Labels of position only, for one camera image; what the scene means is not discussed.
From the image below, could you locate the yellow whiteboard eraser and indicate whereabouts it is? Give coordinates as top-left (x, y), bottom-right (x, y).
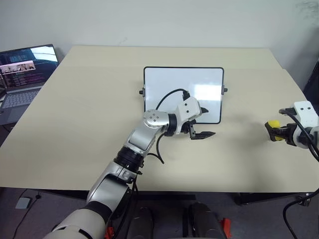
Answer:
top-left (264, 119), bottom-right (285, 142)

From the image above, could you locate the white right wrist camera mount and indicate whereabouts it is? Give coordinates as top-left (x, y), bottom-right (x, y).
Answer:
top-left (292, 100), bottom-right (319, 150)

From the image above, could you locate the small black-framed whiteboard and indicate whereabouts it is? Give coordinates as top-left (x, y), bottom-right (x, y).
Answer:
top-left (139, 66), bottom-right (228, 124)

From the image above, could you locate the thin black floor cable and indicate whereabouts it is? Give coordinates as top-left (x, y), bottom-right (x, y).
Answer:
top-left (13, 189), bottom-right (41, 239)

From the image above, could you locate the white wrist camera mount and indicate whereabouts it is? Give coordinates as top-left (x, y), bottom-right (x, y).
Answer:
top-left (292, 100), bottom-right (319, 150)
top-left (174, 96), bottom-right (202, 135)

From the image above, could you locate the black table frame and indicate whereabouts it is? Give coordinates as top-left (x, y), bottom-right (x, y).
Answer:
top-left (37, 190), bottom-right (312, 206)

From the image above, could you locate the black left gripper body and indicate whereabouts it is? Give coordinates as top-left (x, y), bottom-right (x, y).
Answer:
top-left (182, 117), bottom-right (201, 137)

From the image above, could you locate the dark rounded shape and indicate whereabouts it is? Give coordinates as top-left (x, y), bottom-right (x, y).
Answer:
top-left (188, 202), bottom-right (224, 239)
top-left (128, 207), bottom-right (154, 239)

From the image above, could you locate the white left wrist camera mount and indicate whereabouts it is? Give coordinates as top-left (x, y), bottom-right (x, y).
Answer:
top-left (174, 96), bottom-right (202, 135)

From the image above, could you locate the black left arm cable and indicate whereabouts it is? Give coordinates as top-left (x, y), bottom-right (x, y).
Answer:
top-left (106, 89), bottom-right (190, 239)

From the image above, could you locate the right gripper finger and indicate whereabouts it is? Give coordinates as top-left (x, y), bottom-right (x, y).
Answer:
top-left (265, 123), bottom-right (290, 140)

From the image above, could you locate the open grey laptop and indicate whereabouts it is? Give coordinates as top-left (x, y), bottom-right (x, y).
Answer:
top-left (0, 44), bottom-right (60, 125)

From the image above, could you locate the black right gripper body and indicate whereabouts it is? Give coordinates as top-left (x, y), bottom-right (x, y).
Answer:
top-left (284, 123), bottom-right (299, 146)

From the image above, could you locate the small grey floor box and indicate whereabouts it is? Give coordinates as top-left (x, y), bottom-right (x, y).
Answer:
top-left (15, 197), bottom-right (31, 210)

